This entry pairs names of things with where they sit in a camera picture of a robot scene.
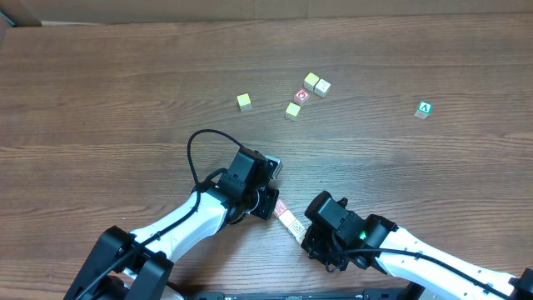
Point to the white B block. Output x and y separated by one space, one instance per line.
300 237

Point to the white block top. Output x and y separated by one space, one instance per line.
322 88

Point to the yellow block top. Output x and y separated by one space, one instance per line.
310 81

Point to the green letter block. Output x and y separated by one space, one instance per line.
423 110

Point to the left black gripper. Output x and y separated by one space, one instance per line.
273 197

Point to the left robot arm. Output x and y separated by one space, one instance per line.
138 264

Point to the yellow block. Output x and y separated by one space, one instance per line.
292 111
244 102
287 218
310 81

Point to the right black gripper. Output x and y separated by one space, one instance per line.
311 242

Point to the red circle block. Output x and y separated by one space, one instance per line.
301 97

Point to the red M block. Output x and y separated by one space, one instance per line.
280 208

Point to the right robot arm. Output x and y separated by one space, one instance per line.
381 244

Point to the white patterned block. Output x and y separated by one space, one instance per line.
296 228

